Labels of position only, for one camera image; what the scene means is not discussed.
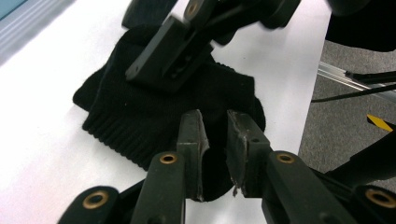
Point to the blue plastic basket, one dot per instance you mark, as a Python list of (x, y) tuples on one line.
[(12, 7)]

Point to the yellow black floor tape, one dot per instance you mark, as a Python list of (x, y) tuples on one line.
[(379, 123)]

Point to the white table board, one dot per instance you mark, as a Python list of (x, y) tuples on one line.
[(46, 140)]

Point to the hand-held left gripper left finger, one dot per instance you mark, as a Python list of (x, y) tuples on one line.
[(190, 137)]

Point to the black sock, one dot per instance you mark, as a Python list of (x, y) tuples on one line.
[(90, 90), (140, 124)]

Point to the black curtain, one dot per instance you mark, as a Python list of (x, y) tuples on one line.
[(367, 31)]

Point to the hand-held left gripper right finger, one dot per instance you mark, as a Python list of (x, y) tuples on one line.
[(249, 155)]

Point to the aluminium floor rail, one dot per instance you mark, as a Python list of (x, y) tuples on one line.
[(333, 74)]

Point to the black metal bar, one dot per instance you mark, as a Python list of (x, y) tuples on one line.
[(373, 77)]

